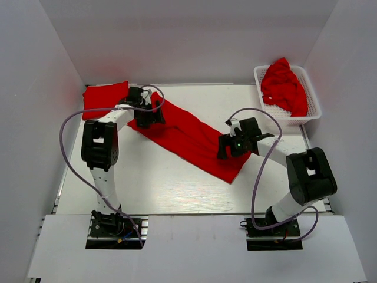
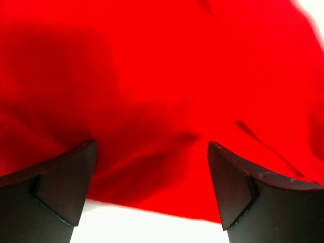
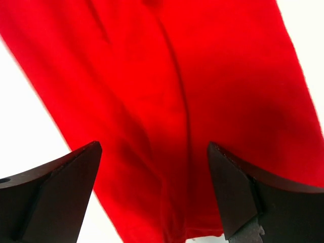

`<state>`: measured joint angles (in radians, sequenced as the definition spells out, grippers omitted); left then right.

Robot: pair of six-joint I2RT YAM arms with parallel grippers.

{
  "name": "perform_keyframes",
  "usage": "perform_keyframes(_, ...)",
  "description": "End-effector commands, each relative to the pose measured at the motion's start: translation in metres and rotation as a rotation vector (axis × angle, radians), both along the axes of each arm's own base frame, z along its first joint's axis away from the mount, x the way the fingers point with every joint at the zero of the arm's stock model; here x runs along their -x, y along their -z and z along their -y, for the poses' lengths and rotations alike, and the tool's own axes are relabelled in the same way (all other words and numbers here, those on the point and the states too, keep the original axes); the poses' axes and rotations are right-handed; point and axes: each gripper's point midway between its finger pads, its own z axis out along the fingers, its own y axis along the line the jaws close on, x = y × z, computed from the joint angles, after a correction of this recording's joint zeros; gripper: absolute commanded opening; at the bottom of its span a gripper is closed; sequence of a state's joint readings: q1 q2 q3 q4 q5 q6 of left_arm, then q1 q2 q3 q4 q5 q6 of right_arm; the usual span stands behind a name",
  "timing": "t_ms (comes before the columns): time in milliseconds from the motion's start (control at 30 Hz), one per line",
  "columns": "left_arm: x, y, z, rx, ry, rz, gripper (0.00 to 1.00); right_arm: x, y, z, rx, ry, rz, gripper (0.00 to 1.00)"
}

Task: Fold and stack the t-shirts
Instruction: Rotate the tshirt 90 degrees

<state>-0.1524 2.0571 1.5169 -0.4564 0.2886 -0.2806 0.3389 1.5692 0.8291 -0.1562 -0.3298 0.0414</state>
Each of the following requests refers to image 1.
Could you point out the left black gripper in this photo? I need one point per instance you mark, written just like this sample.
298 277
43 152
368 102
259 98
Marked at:
158 118

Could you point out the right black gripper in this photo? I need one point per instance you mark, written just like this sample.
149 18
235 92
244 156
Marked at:
225 140

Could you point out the red t shirt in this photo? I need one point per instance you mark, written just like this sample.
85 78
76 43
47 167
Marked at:
192 140
105 96

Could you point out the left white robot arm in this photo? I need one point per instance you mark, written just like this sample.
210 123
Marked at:
100 151

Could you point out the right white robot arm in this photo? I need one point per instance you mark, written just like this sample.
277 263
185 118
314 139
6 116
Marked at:
310 177

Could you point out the red t shirts pile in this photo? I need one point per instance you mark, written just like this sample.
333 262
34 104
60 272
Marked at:
281 87

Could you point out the folded red t shirt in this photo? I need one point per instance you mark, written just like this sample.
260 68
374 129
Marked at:
105 96

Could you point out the white plastic basket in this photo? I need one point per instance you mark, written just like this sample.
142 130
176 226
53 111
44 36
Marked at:
282 116

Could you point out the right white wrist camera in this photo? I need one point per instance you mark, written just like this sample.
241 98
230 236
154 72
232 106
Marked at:
234 125

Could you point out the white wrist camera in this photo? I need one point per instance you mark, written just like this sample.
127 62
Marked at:
234 125
146 96

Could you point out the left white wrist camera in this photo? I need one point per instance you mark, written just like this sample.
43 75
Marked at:
146 96

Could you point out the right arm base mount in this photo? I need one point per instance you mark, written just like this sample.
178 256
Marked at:
281 238

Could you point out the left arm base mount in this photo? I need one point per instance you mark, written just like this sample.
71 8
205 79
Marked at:
113 232

